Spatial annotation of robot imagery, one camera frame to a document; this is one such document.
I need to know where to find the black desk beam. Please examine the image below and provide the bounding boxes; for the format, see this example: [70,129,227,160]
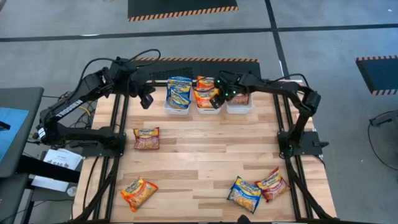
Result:
[17,154,81,184]

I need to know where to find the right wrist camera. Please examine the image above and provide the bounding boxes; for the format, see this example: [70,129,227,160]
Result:
[209,94,226,110]

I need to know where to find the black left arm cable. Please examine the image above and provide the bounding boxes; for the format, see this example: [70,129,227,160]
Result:
[80,49,162,94]

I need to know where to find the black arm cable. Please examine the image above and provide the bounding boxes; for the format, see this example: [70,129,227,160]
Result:
[80,49,162,94]
[270,73,310,94]

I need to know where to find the black hazard-striped floor mat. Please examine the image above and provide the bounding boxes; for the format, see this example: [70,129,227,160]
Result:
[126,57,262,81]
[355,55,398,96]
[127,0,239,22]

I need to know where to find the black floor cable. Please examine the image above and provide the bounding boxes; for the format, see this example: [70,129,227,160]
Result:
[368,123,398,171]

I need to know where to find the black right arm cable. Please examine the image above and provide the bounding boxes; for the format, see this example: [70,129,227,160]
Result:
[270,73,310,94]

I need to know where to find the grey desk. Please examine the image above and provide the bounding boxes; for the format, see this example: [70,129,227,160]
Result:
[0,86,45,178]

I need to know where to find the red Maruchan ramen packet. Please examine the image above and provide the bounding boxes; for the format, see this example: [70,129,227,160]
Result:
[254,167,291,203]
[133,126,160,151]
[229,93,251,106]

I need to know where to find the white printed paper sheets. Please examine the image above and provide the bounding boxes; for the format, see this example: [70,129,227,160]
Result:
[30,148,84,192]

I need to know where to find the white plastic bin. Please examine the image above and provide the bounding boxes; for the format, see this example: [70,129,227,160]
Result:
[163,77,191,116]
[194,83,223,115]
[226,93,254,115]

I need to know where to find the blue desk pad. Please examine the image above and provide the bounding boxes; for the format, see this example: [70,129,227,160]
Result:
[0,107,30,162]

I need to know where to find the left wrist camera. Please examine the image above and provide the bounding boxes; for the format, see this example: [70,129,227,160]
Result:
[139,93,154,110]

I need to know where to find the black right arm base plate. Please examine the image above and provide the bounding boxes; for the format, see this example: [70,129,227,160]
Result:
[277,130,330,156]

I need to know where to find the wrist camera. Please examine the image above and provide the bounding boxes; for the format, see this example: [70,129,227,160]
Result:
[209,94,226,110]
[139,93,154,110]

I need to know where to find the orange Maruchan ramen packet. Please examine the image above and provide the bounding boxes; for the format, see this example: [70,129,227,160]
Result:
[197,75,216,90]
[193,87,221,110]
[120,176,159,213]

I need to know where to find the black aluminium table frame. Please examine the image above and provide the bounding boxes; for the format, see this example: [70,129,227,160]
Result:
[73,80,340,223]

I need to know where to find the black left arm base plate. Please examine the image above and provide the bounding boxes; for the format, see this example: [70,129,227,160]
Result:
[68,133,127,157]

